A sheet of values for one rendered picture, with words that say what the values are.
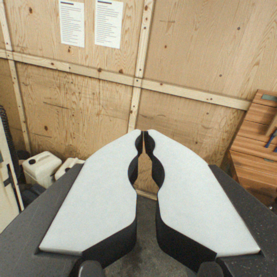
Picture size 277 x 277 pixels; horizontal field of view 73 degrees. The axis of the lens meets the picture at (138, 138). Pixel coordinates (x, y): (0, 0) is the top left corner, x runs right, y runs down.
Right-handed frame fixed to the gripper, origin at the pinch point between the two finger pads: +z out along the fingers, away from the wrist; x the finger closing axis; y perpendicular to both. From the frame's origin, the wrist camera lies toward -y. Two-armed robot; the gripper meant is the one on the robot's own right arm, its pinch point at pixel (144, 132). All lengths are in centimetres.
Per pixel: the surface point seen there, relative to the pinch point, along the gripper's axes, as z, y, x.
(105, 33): 154, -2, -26
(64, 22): 162, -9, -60
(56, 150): 167, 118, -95
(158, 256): 75, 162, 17
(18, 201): 63, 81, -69
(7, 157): 62, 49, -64
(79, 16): 159, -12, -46
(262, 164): 103, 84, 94
